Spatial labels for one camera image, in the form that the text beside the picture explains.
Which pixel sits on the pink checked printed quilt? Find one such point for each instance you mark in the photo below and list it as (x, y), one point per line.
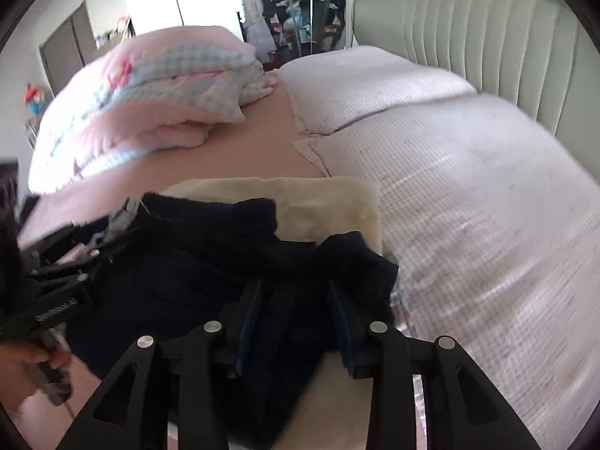
(140, 103)

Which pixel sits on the round bed with pink sheet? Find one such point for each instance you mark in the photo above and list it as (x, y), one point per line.
(262, 150)

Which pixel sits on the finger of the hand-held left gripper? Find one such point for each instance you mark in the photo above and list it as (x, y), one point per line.
(89, 258)
(110, 227)

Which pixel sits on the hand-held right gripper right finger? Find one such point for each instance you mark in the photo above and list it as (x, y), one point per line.
(344, 330)

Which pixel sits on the black glass-door wardrobe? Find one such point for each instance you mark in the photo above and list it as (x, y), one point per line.
(290, 4)

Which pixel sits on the navy pants with white stripes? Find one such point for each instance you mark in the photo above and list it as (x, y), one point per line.
(187, 267)

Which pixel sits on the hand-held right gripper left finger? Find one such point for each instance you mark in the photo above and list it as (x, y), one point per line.
(248, 321)

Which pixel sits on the cream folded garment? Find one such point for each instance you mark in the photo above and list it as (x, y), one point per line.
(328, 206)

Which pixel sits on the person's left hand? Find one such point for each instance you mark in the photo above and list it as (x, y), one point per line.
(23, 361)

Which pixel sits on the grey door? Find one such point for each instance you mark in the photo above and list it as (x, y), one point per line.
(70, 47)

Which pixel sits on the grey-green padded headboard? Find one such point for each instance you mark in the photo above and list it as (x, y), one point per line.
(468, 23)

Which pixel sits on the red and blue wall plush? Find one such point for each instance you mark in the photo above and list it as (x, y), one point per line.
(33, 98)

